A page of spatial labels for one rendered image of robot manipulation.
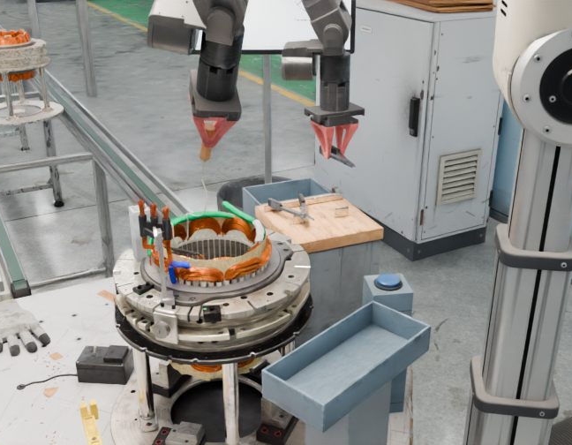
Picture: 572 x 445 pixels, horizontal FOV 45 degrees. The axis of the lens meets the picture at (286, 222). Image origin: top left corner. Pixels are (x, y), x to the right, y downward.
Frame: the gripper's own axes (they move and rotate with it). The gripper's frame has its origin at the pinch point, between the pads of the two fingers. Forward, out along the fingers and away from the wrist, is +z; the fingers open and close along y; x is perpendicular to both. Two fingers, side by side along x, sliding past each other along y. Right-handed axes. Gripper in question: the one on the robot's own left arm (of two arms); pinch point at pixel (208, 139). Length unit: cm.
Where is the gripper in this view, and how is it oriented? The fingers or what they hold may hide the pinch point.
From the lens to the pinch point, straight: 109.2
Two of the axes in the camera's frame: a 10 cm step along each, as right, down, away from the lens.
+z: -1.8, 7.0, 6.9
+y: 1.8, 7.1, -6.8
